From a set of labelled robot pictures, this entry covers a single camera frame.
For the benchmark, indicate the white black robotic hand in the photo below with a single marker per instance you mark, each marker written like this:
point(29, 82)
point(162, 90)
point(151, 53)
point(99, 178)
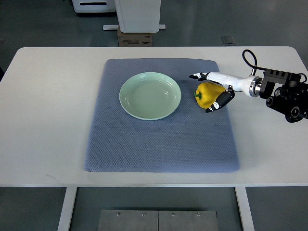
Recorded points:
point(232, 85)

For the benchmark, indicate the yellow bell pepper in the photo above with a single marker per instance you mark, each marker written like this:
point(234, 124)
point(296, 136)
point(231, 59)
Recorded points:
point(207, 93)

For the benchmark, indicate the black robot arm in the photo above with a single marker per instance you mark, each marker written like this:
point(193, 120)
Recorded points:
point(284, 92)

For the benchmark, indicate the small grey floor plate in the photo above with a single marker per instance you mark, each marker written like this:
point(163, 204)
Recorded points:
point(227, 40)

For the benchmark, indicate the light green plate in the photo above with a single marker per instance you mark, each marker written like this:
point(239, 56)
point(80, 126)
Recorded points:
point(150, 96)

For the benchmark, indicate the blue-grey textured mat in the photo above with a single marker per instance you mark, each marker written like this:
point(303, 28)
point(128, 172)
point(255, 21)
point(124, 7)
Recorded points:
point(187, 141)

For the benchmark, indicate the cardboard box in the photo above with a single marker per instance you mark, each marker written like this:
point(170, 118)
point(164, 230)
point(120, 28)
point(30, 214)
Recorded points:
point(134, 39)

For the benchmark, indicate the white cabinet with slot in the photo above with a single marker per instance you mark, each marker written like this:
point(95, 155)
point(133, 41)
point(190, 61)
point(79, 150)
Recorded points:
point(94, 6)

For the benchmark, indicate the white table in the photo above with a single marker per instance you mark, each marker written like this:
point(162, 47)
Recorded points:
point(47, 97)

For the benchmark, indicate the white pedestal machine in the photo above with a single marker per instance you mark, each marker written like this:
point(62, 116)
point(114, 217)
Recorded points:
point(137, 16)

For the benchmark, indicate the grey metal base plate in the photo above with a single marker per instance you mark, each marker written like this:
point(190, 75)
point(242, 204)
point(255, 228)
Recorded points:
point(151, 220)

